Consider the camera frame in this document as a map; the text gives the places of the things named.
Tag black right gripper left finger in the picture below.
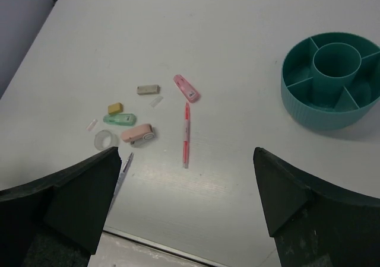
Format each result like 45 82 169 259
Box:
1 147 122 266

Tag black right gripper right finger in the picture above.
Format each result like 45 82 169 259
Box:
253 147 379 266

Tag clear ballpoint pen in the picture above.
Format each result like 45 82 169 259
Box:
107 152 134 214

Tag red highlighter pen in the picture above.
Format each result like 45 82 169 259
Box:
182 103 190 169

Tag clear tape roll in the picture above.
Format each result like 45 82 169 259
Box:
94 130 119 151

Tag small clear pink cap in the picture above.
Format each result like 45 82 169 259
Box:
86 119 98 132

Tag green correction tape dispenser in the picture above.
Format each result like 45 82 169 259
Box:
103 113 137 126

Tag yellow eraser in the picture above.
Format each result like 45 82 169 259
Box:
107 102 124 115

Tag teal round desk organizer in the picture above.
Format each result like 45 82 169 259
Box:
281 32 379 131

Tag grey rectangular eraser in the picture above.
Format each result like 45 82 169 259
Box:
137 84 160 96

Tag pink correction tape dispenser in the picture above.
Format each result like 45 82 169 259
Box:
173 75 201 103

